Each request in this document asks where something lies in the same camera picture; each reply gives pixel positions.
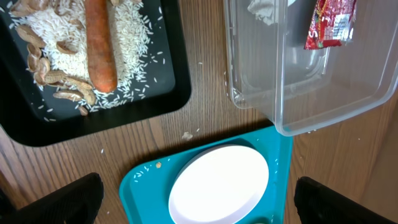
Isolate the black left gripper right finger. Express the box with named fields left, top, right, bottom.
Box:
left=294, top=176, right=394, bottom=224

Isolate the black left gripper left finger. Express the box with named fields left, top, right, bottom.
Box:
left=1, top=172, right=104, bottom=224

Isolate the large pink plate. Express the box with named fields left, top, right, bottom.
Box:
left=168, top=144, right=269, bottom=223

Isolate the orange carrot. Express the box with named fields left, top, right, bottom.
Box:
left=85, top=0, right=118, bottom=93

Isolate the peanut shells and rice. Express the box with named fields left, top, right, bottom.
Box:
left=6, top=0, right=165, bottom=122

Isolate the red snack wrapper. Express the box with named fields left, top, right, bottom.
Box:
left=304, top=0, right=357, bottom=50

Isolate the white tissue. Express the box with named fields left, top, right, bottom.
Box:
left=247, top=0, right=282, bottom=26

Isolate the black food waste tray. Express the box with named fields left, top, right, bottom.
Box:
left=1, top=1, right=192, bottom=147

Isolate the clear plastic waste bin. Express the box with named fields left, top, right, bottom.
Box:
left=223, top=1, right=397, bottom=136

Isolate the teal plastic tray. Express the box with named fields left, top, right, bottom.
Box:
left=119, top=126, right=293, bottom=223

